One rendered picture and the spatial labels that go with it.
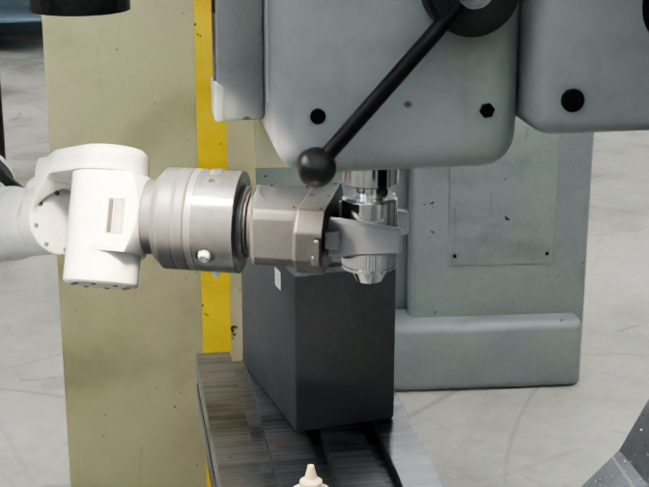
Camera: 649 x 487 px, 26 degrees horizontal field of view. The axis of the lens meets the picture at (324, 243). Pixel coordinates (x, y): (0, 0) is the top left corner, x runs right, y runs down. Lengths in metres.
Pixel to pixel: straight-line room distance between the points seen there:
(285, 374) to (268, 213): 0.48
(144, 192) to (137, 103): 1.70
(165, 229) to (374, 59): 0.25
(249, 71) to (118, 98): 1.78
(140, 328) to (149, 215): 1.85
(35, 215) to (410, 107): 0.39
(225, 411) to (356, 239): 0.54
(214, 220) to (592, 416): 2.79
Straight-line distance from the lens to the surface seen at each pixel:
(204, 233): 1.17
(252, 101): 1.13
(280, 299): 1.59
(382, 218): 1.16
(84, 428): 3.12
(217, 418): 1.64
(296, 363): 1.56
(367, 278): 1.19
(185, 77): 2.89
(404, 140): 1.07
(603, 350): 4.34
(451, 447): 3.66
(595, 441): 3.74
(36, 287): 4.89
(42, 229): 1.29
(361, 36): 1.05
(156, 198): 1.18
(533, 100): 1.08
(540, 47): 1.07
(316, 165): 1.02
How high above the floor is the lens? 1.58
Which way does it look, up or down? 18 degrees down
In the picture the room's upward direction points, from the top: straight up
